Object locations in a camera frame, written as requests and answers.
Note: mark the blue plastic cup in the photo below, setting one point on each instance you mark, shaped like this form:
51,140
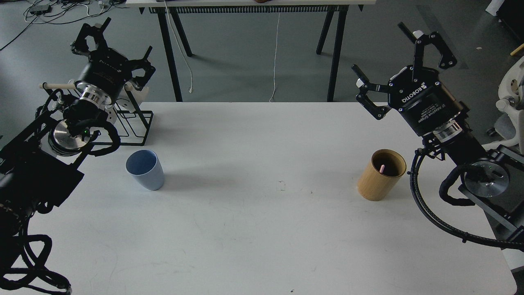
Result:
145,167

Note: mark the bamboo wooden cup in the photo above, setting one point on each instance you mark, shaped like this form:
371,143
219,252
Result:
375,186

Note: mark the white office chair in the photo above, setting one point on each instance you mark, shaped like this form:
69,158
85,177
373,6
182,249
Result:
510,125

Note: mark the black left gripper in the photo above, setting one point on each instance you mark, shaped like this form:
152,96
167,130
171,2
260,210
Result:
101,73

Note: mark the black wire cup rack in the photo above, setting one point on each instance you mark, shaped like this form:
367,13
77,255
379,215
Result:
132,128

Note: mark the background table black legs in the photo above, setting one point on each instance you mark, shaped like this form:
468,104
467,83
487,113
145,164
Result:
248,50

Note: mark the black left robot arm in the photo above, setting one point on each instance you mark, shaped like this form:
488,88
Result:
40,166

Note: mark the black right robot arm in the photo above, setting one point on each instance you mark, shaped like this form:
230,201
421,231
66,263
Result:
479,174

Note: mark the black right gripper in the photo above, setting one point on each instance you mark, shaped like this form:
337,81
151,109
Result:
425,102

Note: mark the white square mug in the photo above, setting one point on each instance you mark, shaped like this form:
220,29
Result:
124,101

